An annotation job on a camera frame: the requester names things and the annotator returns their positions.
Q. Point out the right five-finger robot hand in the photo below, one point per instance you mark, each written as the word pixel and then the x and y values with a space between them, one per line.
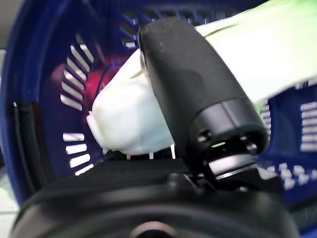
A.
pixel 188 74

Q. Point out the blue plastic shopping basket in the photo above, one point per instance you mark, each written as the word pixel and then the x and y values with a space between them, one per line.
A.
pixel 37 62

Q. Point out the napa cabbage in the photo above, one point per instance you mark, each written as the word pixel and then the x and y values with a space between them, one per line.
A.
pixel 119 119

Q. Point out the red tomato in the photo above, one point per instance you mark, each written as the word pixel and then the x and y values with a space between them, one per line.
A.
pixel 95 81

